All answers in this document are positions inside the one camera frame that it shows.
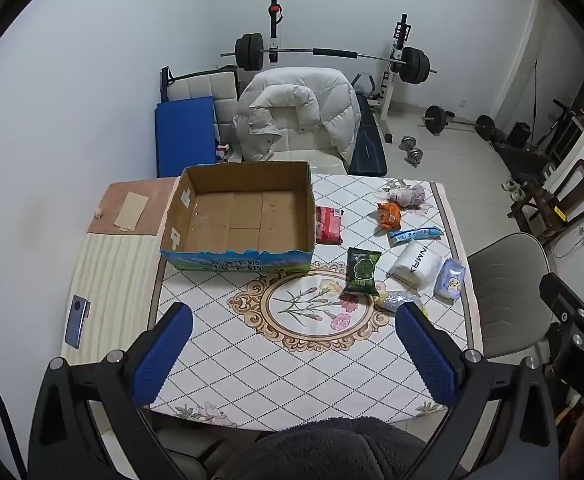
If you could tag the green snack packet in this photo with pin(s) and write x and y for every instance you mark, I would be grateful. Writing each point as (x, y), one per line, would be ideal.
(362, 270)

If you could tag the thin black pole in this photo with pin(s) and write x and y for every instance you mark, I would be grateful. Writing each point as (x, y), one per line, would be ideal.
(536, 100)

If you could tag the red white box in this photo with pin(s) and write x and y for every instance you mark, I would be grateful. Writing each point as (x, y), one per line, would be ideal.
(221, 151)

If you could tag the red snack packet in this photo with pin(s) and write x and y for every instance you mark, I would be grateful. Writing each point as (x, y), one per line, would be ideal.
(329, 227)

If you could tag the white leather chair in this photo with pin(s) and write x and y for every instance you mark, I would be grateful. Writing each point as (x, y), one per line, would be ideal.
(322, 162)

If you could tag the black box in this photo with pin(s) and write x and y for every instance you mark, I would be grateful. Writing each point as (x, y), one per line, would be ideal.
(520, 136)

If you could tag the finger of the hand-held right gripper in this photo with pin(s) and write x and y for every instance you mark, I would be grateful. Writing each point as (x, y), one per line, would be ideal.
(567, 300)

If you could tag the blue folded mat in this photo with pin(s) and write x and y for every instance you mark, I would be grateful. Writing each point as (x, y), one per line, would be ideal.
(184, 135)

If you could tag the orange snack packet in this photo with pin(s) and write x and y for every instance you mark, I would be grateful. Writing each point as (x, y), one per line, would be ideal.
(389, 216)

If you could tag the beige striped cloth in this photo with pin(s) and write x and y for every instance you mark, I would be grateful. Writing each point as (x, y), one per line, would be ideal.
(116, 285)

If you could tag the blue white long packet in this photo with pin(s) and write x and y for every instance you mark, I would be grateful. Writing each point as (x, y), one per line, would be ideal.
(414, 235)

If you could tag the long barbell with black plates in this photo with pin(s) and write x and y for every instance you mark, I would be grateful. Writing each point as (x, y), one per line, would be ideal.
(292, 51)

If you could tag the purple socks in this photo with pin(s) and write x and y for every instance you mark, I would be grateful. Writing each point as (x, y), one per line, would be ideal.
(409, 196)

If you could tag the light blue tissue pack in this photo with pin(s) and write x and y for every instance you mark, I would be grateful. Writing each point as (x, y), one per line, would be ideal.
(451, 280)

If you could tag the black floor mat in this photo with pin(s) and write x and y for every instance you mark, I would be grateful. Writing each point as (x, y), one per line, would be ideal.
(522, 160)

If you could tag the black metal stand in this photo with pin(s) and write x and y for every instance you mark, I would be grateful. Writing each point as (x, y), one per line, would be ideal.
(559, 125)

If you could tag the light green shoe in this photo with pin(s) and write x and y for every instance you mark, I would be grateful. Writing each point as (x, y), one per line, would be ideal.
(518, 192)
(508, 185)

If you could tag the clear plastic food bag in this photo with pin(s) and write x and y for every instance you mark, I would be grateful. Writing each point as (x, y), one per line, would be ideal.
(394, 300)

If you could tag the white padded panel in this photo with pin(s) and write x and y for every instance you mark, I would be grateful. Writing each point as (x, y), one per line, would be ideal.
(206, 87)

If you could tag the cardboard box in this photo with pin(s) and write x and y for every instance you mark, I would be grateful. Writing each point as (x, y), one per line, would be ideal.
(231, 220)

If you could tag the small yellow item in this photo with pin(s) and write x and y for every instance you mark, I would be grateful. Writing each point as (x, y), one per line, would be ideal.
(561, 212)

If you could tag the beige paper sheet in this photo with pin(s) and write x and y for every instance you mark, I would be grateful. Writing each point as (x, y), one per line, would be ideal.
(131, 210)

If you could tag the floral checked tablecloth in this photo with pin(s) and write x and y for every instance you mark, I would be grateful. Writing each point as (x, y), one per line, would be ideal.
(272, 355)

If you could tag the person's dark fleece clothing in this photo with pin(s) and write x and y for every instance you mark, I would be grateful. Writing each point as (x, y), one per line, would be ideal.
(322, 450)

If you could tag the short barbell with black plates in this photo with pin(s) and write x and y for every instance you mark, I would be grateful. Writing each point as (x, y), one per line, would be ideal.
(437, 120)

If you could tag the white tissue pack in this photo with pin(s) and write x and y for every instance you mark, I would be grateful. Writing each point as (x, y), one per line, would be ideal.
(417, 265)

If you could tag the pink brown board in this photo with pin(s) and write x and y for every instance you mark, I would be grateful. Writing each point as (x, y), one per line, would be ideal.
(161, 200)

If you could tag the grey plastic chair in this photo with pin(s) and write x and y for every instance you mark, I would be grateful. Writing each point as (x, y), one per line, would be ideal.
(507, 280)

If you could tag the dark wooden chair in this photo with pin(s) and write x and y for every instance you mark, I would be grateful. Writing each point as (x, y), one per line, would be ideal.
(579, 185)

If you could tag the black weight bench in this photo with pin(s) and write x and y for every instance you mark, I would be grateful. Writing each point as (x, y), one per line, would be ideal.
(369, 145)

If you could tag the white barbell rack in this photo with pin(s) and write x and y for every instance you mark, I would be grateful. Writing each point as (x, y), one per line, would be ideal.
(399, 35)

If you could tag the chrome dumbbell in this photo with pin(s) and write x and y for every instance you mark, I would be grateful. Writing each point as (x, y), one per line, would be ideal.
(408, 142)
(415, 156)

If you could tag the white puffer jacket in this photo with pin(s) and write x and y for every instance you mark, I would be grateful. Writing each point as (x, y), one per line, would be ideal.
(317, 105)

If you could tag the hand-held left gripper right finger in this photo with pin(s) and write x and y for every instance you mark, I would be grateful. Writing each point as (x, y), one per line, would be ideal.
(427, 355)

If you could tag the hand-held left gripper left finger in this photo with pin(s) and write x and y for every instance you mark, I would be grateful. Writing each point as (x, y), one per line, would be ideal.
(164, 355)

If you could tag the blue smartphone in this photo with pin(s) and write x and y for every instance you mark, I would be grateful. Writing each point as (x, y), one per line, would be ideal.
(76, 320)

